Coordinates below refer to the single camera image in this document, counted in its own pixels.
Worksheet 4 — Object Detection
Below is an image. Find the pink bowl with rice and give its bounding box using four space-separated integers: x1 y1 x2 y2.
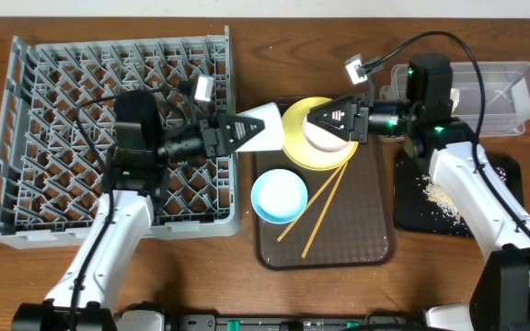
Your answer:
302 118 351 153

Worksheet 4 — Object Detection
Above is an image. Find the yellow round plate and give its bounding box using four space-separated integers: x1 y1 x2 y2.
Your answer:
282 97 359 171

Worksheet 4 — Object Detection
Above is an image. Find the spilled rice pile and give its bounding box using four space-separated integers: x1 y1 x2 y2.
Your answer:
421 165 509 226

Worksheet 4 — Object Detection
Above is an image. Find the white plastic cup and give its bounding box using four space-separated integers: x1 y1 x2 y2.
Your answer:
237 102 284 153

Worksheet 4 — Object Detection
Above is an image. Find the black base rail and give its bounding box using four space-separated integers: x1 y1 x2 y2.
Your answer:
117 301 473 331

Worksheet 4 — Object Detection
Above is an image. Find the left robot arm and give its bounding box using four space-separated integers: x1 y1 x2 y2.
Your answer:
12 90 266 330

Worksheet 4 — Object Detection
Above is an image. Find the wooden chopstick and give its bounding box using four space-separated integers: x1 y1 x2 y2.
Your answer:
277 165 344 242
301 162 348 258

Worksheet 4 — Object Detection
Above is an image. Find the light blue bowl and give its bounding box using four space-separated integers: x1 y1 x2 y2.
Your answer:
250 168 308 224

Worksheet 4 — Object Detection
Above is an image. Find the grey plastic dishwasher rack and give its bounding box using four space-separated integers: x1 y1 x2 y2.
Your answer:
0 34 236 249

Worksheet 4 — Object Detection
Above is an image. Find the white tissue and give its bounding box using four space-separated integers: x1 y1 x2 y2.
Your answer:
450 88 460 115

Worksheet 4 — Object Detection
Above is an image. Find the clear plastic waste bin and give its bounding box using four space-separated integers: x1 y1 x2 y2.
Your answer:
379 61 530 140

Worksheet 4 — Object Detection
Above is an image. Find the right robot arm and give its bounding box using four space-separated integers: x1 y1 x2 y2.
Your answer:
307 53 530 330

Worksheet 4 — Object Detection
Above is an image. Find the black waste tray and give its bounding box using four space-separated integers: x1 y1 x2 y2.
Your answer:
393 148 527 238

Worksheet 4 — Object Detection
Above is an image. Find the brown plastic serving tray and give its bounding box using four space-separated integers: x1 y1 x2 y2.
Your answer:
248 93 398 271

